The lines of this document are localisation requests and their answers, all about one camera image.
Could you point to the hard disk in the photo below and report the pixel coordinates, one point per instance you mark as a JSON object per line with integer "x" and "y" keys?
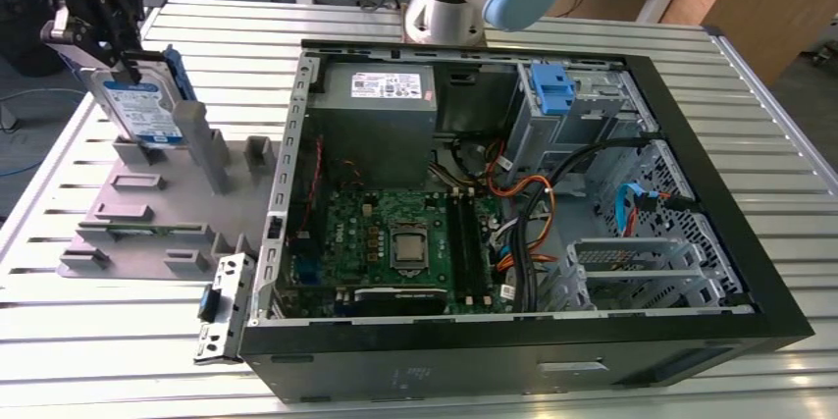
{"x": 134, "y": 110}

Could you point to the empty blue disk carrier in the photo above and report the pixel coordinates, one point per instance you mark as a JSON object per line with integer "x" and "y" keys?
{"x": 553, "y": 90}

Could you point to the silver disk bay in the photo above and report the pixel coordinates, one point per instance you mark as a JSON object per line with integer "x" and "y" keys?
{"x": 629, "y": 244}

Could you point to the black waste bin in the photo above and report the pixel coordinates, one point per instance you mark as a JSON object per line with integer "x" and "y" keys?
{"x": 32, "y": 53}

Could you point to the grey parts rack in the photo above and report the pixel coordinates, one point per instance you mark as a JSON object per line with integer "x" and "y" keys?
{"x": 176, "y": 193}

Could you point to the green RAM stick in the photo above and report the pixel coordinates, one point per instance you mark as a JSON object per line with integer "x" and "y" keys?
{"x": 140, "y": 231}

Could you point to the grey power supply unit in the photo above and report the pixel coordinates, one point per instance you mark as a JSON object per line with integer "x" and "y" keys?
{"x": 372, "y": 144}

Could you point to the green motherboard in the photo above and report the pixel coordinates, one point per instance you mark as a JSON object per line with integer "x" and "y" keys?
{"x": 354, "y": 223}

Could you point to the silver expansion slot latch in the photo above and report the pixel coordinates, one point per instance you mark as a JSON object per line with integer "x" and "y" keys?
{"x": 226, "y": 291}

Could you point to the silver CPU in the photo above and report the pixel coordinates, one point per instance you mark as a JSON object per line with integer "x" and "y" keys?
{"x": 409, "y": 248}

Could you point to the CPU socket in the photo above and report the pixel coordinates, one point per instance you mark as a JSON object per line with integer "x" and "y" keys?
{"x": 409, "y": 272}

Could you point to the silver drive cage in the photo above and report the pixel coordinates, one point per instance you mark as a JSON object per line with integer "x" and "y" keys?
{"x": 537, "y": 144}

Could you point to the black RAM slot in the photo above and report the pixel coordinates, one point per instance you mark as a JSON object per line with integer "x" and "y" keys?
{"x": 462, "y": 247}

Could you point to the black graphics card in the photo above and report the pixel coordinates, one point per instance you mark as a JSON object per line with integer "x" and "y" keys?
{"x": 399, "y": 298}

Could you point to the black PC case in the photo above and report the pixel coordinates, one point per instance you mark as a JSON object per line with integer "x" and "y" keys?
{"x": 458, "y": 370}

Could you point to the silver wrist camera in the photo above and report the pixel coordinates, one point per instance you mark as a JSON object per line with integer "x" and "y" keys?
{"x": 62, "y": 34}

